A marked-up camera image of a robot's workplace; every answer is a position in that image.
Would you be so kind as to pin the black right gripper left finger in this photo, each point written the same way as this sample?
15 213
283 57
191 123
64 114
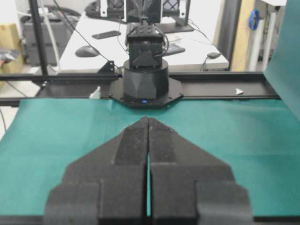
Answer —
107 186

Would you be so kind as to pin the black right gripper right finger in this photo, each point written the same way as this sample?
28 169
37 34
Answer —
191 186

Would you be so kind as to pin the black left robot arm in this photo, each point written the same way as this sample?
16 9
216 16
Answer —
145 73

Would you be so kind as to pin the green table cloth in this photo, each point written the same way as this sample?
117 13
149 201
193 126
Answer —
259 139

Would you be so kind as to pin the black computer mouse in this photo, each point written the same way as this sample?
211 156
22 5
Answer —
86 51

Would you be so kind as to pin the white office desk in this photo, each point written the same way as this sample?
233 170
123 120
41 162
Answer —
188 51

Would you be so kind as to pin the black remote control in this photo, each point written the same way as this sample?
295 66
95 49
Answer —
108 34

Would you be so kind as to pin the black monitor with stand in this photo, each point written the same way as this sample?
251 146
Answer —
171 16

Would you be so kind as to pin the cardboard box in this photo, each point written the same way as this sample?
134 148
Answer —
11 53

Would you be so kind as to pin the blue tape roll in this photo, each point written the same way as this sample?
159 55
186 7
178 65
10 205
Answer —
254 19

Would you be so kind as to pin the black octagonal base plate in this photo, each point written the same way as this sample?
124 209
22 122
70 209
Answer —
116 93

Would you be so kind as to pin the black aluminium frame rail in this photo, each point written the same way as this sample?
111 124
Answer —
196 86

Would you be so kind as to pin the black vertical frame post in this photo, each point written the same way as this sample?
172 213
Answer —
33 4

